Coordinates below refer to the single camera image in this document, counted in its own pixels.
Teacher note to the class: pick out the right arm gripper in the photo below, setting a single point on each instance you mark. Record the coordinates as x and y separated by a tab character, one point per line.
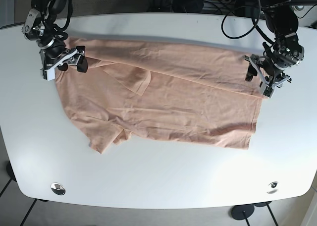
74	57

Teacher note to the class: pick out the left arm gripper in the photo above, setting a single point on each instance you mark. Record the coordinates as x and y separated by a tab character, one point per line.
264	68

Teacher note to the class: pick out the peach pink T-shirt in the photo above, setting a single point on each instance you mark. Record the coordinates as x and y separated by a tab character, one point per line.
160	91

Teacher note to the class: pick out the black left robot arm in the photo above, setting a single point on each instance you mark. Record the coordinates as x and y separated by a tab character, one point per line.
276	22

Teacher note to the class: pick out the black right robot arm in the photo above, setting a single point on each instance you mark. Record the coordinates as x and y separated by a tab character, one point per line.
46	24

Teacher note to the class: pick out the left metal table grommet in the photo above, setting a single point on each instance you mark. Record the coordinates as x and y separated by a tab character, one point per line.
58	189

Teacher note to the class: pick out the black round stand base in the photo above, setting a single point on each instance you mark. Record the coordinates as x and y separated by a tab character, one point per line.
242	212

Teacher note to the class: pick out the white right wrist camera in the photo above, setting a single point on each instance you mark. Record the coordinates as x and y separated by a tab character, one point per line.
48	74

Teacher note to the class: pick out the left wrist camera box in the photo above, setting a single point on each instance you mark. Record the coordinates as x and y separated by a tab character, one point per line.
266	90

